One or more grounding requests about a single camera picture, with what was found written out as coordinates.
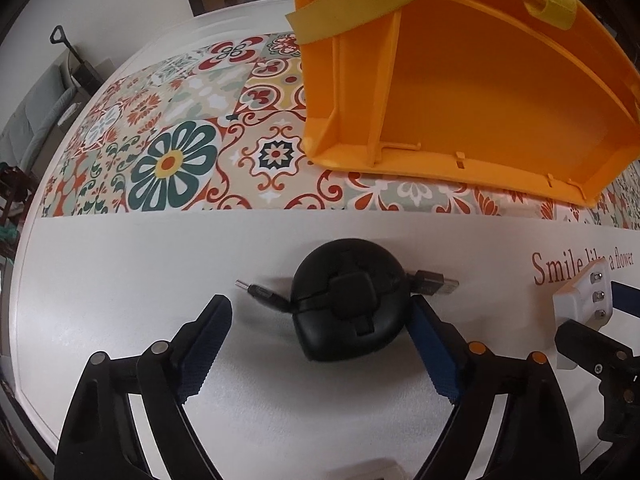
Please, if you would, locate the white battery charger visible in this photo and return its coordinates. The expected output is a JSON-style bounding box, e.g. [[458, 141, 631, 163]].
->
[[552, 259, 615, 371]]

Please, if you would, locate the black retractable cable reel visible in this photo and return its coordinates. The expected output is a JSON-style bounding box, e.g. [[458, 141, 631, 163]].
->
[[235, 238, 460, 363]]

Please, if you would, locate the white USB wall charger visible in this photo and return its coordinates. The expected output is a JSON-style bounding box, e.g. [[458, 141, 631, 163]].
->
[[324, 457, 408, 480]]

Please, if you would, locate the orange plastic storage crate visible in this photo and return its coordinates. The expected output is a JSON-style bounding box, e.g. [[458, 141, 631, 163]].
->
[[288, 0, 639, 206]]

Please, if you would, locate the wooden baby chair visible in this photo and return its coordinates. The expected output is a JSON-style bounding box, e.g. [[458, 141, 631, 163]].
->
[[1, 162, 37, 245]]

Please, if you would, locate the patterned tile table runner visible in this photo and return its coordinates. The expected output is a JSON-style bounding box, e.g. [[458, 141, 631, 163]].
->
[[41, 32, 639, 229]]

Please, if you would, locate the grey sofa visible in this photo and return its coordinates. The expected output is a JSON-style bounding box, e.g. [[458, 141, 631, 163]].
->
[[1, 64, 76, 174]]

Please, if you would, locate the black upright vacuum cleaner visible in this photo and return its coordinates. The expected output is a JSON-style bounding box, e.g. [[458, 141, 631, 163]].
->
[[49, 25, 104, 96]]

